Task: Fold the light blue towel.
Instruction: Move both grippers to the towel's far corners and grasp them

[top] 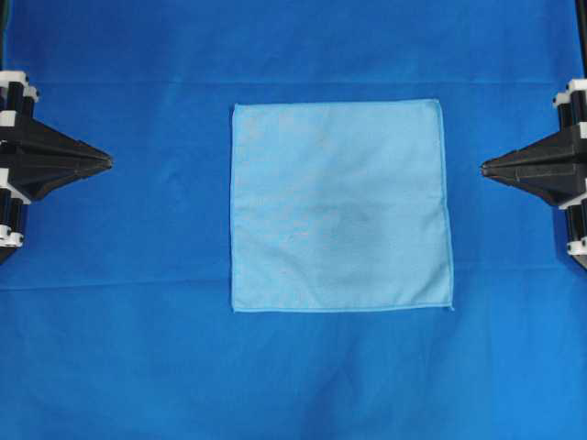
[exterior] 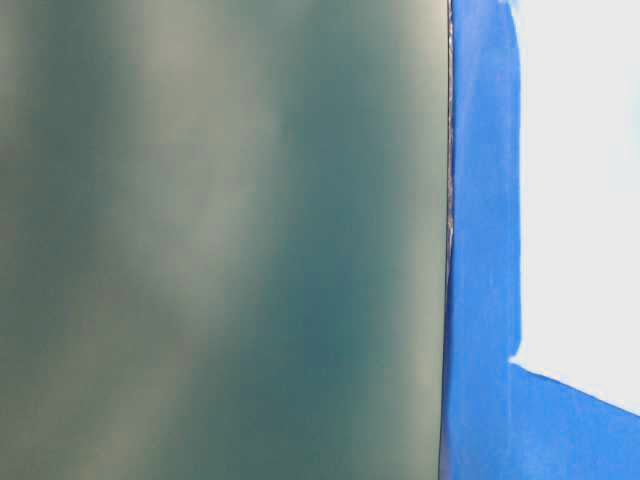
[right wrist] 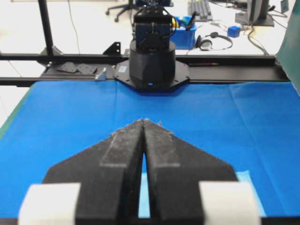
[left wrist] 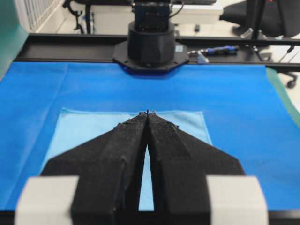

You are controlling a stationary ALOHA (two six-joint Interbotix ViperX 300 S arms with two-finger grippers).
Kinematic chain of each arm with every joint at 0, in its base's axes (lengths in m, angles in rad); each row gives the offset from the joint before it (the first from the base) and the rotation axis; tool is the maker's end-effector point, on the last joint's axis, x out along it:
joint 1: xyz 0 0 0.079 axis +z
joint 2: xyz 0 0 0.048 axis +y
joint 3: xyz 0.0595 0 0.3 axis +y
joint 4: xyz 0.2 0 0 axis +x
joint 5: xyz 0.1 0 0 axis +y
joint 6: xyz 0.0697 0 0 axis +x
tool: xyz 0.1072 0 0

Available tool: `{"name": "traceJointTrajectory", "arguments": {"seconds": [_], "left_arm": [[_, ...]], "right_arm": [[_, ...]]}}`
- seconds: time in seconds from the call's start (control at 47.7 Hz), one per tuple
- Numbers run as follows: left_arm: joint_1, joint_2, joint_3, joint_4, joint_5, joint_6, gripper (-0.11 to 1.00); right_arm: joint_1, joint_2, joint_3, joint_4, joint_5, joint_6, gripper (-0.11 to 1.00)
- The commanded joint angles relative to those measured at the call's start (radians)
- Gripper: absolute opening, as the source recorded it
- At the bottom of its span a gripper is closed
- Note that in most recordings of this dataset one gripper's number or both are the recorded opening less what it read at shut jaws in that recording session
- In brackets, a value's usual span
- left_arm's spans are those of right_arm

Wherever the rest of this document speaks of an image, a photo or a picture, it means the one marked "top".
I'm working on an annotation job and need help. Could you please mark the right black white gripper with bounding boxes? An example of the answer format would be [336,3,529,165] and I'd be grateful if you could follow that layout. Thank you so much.
[481,79,586,255]

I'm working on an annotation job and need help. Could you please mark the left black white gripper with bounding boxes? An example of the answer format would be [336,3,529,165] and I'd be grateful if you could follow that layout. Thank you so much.
[1,70,113,248]

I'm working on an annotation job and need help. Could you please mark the light blue towel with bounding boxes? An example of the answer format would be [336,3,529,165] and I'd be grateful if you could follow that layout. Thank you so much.
[230,99,454,313]

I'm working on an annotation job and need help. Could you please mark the dark blue table cloth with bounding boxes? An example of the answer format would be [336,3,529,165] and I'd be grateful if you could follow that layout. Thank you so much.
[1,1,586,439]

